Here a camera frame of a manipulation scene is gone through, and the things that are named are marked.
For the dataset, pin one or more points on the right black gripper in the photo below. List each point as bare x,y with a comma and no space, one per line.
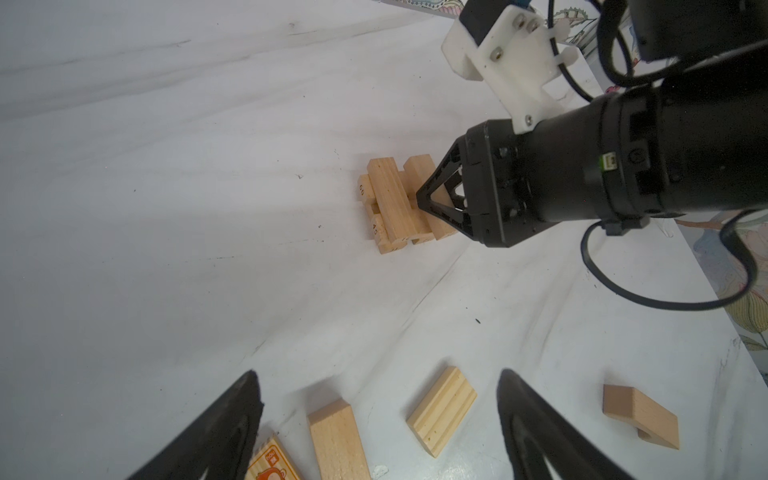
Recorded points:
597,162

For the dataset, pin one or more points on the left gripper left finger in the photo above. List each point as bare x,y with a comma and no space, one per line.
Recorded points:
219,443

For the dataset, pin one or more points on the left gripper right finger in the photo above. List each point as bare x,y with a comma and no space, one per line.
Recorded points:
539,441

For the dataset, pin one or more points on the ridged wood block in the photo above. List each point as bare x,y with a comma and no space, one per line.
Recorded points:
442,410

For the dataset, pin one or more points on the wood block of trio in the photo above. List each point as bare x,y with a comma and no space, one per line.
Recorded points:
367,195
381,237

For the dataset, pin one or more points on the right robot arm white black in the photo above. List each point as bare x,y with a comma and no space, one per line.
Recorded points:
692,138

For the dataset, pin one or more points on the plain wood block beside printed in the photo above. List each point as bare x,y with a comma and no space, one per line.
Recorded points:
337,444

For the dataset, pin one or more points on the curved wood block right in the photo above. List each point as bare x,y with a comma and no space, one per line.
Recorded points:
653,423

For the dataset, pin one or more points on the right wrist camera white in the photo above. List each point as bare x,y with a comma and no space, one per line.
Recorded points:
508,46

